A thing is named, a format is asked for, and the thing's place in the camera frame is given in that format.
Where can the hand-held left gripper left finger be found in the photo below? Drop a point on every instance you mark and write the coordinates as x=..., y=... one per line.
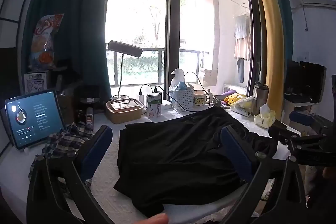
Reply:
x=92, y=150

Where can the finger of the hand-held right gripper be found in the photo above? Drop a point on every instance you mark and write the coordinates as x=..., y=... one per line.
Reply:
x=282, y=132
x=307, y=144

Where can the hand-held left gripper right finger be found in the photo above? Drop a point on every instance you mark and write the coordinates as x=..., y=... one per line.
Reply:
x=233, y=148

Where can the black pants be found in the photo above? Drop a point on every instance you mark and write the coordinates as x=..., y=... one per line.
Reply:
x=178, y=150

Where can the person's right hand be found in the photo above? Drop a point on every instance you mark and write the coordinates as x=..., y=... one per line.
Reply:
x=329, y=172

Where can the person's left hand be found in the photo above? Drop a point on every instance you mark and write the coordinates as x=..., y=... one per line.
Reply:
x=156, y=219

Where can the yellow tissue pack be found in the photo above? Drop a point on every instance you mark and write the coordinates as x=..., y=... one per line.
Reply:
x=265, y=117

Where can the plaid cloth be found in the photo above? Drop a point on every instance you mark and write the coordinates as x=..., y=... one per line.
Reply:
x=63, y=142

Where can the small spray can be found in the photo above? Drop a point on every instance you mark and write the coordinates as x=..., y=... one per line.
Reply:
x=89, y=119

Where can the white quilted table cover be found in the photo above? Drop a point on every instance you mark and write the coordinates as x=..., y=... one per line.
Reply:
x=105, y=187

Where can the steel thermos bottle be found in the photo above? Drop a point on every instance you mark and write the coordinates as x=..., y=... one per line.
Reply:
x=260, y=98

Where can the white plastic bag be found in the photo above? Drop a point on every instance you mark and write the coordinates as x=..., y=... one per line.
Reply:
x=242, y=106

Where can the yellow bag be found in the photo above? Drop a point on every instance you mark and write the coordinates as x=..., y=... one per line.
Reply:
x=235, y=99

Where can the small grey figurine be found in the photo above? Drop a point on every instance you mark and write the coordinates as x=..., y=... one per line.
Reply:
x=215, y=101

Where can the beige storage box with lid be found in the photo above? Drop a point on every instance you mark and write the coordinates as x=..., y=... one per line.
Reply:
x=123, y=111

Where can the brown cardboard box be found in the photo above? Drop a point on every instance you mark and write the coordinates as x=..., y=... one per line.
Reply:
x=67, y=106

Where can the purple cloth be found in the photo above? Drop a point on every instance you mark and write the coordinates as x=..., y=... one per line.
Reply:
x=228, y=94

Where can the black monitor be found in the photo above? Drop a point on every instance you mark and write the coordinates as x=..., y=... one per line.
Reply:
x=305, y=82

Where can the white mug with bear print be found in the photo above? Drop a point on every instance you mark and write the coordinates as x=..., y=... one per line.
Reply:
x=200, y=100

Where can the white tablet stand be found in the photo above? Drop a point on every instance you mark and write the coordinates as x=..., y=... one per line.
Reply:
x=26, y=151

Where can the tablet with lit screen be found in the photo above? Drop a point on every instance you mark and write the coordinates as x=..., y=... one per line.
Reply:
x=34, y=119

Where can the white plastic basket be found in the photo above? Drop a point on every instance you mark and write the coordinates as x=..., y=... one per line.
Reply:
x=182, y=99

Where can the green and white milk carton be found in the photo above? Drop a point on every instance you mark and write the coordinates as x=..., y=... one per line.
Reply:
x=153, y=106

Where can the white power strip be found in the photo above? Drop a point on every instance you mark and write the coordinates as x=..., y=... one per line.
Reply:
x=165, y=106

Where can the blue plastic bag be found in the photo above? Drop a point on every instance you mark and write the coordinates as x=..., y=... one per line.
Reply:
x=181, y=85

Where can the white box with bear print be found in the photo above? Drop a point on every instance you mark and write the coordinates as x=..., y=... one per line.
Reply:
x=36, y=82

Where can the white goose plush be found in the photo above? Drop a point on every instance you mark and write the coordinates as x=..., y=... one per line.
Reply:
x=177, y=78

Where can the hanging clothes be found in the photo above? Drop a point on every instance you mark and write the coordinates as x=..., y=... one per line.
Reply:
x=242, y=37

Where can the desk lamp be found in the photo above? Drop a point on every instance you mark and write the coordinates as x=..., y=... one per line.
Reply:
x=124, y=48

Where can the yellow curtain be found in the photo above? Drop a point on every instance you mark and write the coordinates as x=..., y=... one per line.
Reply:
x=267, y=24

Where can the colourful snack bag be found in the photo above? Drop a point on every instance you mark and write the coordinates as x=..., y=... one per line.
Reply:
x=46, y=43

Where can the white air conditioner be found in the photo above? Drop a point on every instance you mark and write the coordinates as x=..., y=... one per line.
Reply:
x=319, y=2

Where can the dark teal curtain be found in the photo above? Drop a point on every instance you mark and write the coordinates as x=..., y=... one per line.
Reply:
x=68, y=16

